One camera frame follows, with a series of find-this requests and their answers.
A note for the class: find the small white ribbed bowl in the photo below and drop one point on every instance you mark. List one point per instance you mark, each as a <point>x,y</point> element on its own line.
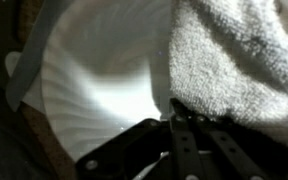
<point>110,83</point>

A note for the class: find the white towel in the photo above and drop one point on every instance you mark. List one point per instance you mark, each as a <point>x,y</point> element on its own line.
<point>234,66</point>

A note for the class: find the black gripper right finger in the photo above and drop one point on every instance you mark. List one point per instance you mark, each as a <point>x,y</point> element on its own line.
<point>230,156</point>

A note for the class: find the grey flat utensil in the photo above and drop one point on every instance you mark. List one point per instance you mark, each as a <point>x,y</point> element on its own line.
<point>34,50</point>

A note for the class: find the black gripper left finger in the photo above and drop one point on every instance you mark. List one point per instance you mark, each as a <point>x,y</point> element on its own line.
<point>184,150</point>

